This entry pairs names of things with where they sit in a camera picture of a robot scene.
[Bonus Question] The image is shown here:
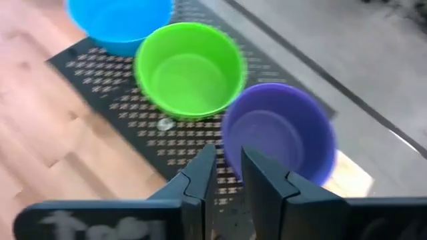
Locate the small silver round disc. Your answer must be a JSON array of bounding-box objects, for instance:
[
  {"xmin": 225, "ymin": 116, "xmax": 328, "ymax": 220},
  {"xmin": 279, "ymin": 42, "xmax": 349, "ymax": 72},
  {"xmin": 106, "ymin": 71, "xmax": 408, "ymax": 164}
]
[{"xmin": 155, "ymin": 117, "xmax": 177, "ymax": 132}]

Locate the blue plastic mini bowl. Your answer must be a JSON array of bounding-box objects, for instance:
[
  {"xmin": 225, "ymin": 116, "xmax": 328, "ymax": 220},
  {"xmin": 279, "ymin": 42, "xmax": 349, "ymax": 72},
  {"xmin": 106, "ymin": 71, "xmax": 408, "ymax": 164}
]
[{"xmin": 65, "ymin": 0, "xmax": 176, "ymax": 58}]

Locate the black perforated metal shelf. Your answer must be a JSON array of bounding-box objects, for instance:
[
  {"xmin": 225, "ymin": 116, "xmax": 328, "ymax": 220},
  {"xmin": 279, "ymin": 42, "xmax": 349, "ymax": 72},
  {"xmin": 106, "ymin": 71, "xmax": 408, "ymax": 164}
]
[{"xmin": 45, "ymin": 0, "xmax": 338, "ymax": 234}]

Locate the purple plastic mini bowl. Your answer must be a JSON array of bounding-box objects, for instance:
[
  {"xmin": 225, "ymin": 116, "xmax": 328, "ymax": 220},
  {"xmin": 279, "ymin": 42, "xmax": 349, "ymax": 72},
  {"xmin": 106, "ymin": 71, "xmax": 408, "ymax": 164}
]
[{"xmin": 220, "ymin": 82, "xmax": 338, "ymax": 187}]

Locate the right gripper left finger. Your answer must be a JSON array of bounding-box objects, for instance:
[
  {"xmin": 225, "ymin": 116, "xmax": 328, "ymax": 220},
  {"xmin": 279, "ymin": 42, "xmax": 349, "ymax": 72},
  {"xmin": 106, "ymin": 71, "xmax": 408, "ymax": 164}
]
[{"xmin": 147, "ymin": 143, "xmax": 218, "ymax": 240}]

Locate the green plastic mini bowl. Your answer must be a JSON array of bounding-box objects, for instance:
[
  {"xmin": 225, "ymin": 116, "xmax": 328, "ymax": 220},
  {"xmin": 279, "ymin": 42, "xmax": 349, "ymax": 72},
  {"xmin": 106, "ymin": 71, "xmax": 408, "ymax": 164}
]
[{"xmin": 133, "ymin": 21, "xmax": 248, "ymax": 122}]

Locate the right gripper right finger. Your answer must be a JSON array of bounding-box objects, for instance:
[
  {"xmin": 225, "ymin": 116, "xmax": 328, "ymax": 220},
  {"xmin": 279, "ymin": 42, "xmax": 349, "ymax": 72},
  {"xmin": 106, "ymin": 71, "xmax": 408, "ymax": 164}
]
[{"xmin": 240, "ymin": 145, "xmax": 352, "ymax": 240}]

